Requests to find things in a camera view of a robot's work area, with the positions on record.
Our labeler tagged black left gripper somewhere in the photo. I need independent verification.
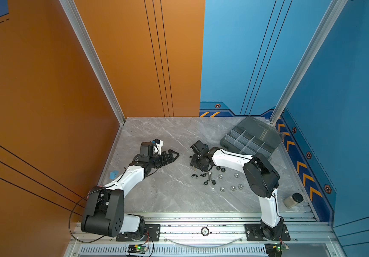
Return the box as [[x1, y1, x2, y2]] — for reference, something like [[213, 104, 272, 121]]
[[148, 150, 179, 169]]

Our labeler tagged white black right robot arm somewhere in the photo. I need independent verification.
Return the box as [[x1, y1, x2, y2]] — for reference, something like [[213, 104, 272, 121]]
[[190, 141, 291, 241]]

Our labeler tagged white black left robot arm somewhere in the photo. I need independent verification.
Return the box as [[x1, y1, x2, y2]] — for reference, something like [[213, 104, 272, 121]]
[[81, 149, 180, 240]]

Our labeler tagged clear grey compartment organizer box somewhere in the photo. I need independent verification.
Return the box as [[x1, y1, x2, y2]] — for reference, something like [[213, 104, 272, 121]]
[[220, 116, 285, 158]]

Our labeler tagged blue cloth piece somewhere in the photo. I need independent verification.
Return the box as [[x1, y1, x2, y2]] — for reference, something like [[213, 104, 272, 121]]
[[109, 171, 119, 180]]

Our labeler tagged green circuit board left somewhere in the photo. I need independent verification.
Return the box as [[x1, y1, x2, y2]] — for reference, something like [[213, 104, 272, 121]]
[[127, 245, 149, 255]]

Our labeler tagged green circuit board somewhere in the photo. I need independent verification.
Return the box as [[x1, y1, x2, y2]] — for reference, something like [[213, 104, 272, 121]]
[[127, 245, 149, 255], [265, 244, 290, 257]]

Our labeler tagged small jar black lid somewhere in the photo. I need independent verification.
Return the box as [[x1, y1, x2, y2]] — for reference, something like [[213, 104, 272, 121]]
[[283, 193, 304, 209]]

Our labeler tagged green circuit board right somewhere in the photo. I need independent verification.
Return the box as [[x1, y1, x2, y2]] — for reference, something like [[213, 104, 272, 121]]
[[265, 244, 290, 257]]

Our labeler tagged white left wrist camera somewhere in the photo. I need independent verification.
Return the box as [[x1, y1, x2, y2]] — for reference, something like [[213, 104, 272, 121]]
[[151, 139, 164, 155]]

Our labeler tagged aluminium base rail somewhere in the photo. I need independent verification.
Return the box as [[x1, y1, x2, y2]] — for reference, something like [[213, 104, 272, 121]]
[[65, 208, 345, 257]]

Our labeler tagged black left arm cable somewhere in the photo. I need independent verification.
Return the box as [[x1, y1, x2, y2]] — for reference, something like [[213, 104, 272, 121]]
[[68, 186, 108, 244]]

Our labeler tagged aluminium frame post left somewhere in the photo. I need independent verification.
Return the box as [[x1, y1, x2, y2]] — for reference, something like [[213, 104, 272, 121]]
[[59, 0, 126, 125]]

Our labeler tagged aluminium frame post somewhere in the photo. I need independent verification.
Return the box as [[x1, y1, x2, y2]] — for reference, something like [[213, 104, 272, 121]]
[[59, 0, 126, 125], [270, 0, 348, 126]]

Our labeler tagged aluminium frame post right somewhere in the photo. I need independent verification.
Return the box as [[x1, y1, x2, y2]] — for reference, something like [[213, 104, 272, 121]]
[[270, 0, 348, 126]]

